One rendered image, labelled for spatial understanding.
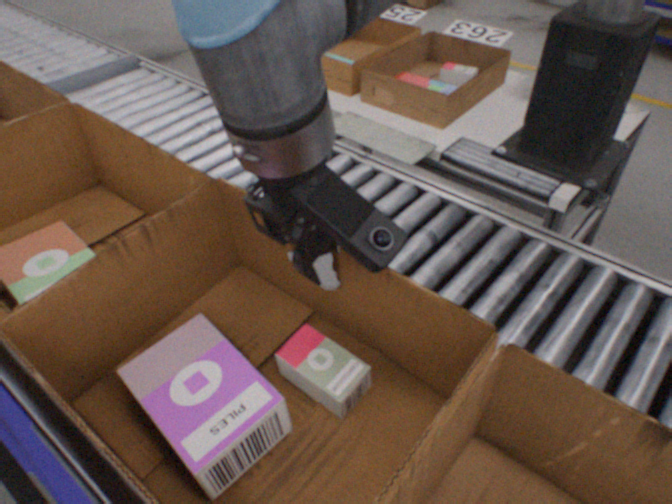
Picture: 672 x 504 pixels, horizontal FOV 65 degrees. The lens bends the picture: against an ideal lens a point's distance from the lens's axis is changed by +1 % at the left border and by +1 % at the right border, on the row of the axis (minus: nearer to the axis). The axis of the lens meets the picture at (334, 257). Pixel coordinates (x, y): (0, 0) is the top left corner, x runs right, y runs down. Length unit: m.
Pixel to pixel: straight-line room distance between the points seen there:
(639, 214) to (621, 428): 2.23
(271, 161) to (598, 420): 0.37
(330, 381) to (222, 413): 0.12
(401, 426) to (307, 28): 0.42
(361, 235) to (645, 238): 2.19
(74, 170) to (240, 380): 0.59
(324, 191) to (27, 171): 0.64
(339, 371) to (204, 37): 0.38
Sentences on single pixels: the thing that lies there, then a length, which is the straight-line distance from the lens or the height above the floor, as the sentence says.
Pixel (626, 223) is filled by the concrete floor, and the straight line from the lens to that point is 2.64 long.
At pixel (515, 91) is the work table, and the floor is 0.75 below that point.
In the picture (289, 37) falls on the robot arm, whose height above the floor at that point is 1.32.
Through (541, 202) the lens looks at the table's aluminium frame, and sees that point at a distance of 1.31.
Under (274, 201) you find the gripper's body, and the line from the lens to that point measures 0.52.
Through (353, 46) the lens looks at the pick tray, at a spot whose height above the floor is 0.76.
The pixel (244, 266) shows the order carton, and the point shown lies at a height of 0.92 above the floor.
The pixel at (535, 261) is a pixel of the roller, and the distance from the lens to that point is 1.10.
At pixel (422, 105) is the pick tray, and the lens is 1.48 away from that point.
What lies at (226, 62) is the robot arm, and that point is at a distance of 0.38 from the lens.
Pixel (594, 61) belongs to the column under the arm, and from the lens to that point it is 1.28.
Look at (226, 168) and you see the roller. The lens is 1.32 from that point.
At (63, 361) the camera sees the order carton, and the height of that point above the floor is 0.96.
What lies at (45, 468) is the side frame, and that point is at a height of 0.91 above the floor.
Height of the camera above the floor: 1.44
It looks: 42 degrees down
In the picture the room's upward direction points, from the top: straight up
